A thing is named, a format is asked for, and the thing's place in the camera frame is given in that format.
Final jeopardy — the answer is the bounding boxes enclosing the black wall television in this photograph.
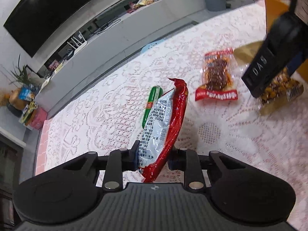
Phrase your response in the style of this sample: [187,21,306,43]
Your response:
[4,0,91,57]

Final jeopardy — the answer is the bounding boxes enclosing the white wifi router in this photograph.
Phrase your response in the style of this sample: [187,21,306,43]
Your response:
[67,31,88,54]

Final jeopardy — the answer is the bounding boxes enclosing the pink storage box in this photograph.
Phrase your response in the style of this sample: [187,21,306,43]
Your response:
[28,107,48,130]

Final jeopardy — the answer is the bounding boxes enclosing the pink lace tablecloth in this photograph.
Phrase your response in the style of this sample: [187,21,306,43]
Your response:
[36,3,307,230]

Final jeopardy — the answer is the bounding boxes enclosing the orange cardboard box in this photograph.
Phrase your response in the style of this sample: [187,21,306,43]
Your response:
[265,0,307,82]

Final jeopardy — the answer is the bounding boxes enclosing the red spicy strip packet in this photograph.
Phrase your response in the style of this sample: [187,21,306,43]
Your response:
[195,48,238,101]

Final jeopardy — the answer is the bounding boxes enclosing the blue plastic stool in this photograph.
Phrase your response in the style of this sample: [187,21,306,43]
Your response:
[141,40,164,54]

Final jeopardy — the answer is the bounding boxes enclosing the golden gourd ornament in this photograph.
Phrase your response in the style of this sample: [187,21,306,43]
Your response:
[9,88,28,110]

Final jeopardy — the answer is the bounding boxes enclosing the gold clear nut bag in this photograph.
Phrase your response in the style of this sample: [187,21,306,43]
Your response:
[233,41,305,116]

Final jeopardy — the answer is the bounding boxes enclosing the left potted green plant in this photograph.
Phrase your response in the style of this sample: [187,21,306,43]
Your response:
[10,55,42,95]

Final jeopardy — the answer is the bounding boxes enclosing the red silver snack bag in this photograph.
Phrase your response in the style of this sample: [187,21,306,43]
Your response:
[138,78,188,183]

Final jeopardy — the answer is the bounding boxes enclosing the grey tv console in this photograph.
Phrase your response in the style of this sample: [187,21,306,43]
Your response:
[35,0,205,117]

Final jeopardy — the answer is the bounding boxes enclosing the green sausage stick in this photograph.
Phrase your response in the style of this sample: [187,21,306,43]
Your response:
[141,85,163,128]

